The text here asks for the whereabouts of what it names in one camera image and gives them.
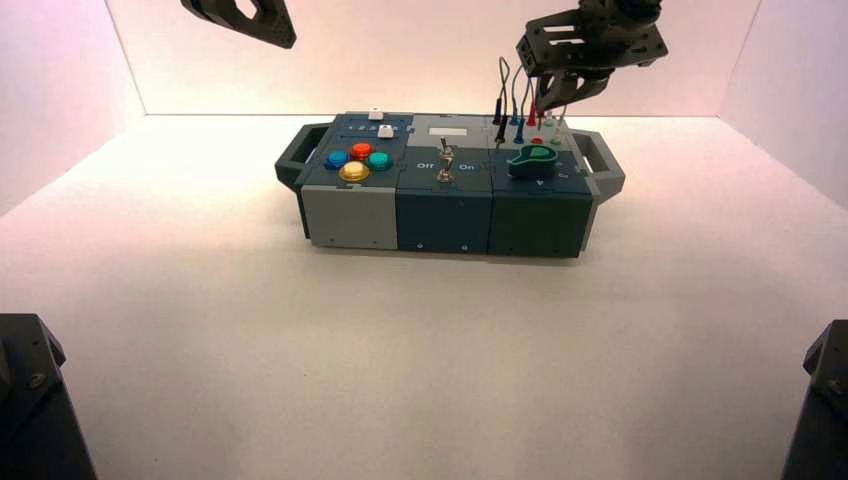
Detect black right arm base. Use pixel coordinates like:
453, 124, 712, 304
781, 319, 848, 480

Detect green rotary knob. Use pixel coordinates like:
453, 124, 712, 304
507, 144, 560, 179

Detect black jumper wire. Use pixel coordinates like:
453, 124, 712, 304
492, 56, 514, 147

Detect blue jumper wire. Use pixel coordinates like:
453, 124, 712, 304
508, 64, 535, 146

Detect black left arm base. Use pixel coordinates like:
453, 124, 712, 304
0, 313, 98, 480

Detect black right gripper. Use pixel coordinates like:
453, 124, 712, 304
516, 0, 669, 114

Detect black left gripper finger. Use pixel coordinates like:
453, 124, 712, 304
180, 0, 297, 50

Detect grey and teal control box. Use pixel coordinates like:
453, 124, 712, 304
274, 111, 627, 260

